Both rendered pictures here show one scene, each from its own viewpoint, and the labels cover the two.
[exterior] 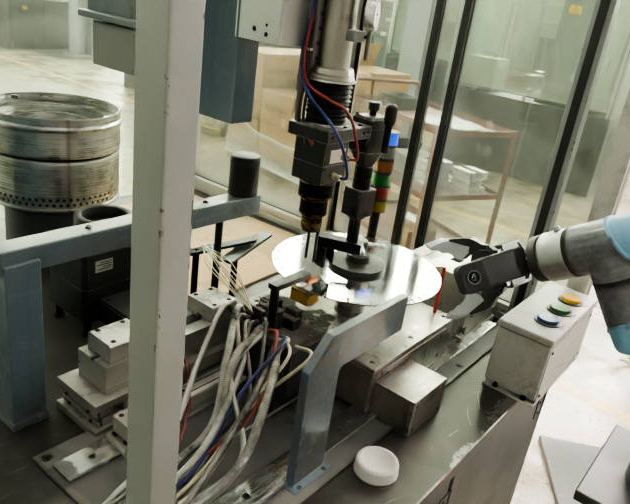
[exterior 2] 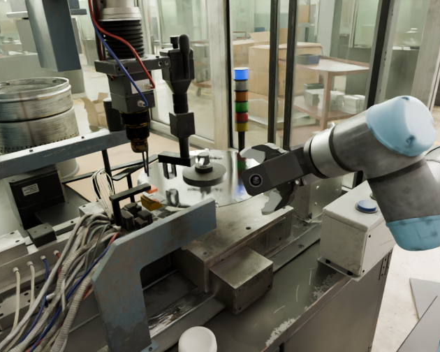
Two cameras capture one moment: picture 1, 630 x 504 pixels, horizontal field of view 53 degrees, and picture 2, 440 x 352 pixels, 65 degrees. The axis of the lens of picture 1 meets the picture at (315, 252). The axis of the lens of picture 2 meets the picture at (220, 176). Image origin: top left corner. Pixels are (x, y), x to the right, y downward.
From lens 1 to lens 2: 0.49 m
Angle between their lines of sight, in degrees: 12
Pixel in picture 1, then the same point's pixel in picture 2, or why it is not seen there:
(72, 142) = (26, 107)
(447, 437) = (272, 313)
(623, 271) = (390, 163)
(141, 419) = not seen: outside the picture
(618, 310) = (390, 205)
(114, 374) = not seen: outside the picture
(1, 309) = not seen: outside the picture
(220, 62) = (42, 23)
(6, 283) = not seen: outside the picture
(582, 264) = (350, 159)
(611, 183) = (423, 83)
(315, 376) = (104, 281)
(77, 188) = (38, 137)
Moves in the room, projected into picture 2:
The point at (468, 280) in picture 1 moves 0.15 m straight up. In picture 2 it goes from (249, 184) to (249, 89)
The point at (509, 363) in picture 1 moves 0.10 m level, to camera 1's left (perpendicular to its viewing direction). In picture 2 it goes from (335, 244) to (291, 240)
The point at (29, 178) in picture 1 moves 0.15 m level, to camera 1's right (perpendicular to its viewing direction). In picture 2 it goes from (5, 134) to (45, 136)
